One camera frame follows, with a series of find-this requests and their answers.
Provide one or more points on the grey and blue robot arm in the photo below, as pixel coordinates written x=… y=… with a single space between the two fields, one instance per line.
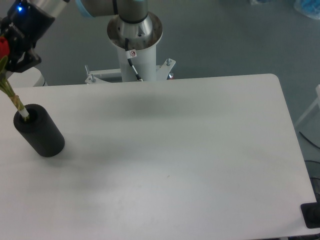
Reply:
x=131 y=11

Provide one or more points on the black cylindrical vase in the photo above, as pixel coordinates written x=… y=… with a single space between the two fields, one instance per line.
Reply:
x=40 y=131

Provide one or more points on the black box at table edge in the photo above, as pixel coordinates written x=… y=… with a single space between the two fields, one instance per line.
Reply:
x=311 y=214

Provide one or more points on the white frame at right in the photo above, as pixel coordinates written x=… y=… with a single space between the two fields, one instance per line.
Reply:
x=310 y=111

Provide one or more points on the blue plastic bag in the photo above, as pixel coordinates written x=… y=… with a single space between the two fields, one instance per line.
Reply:
x=309 y=8

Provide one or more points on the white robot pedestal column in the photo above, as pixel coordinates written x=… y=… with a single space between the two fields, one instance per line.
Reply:
x=136 y=43

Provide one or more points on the white rounded device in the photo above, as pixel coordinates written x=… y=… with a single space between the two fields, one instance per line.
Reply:
x=29 y=78

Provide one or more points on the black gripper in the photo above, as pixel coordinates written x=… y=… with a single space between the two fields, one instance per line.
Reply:
x=23 y=26

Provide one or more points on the white pedestal base brackets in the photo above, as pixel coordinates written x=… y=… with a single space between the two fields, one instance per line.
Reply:
x=162 y=72

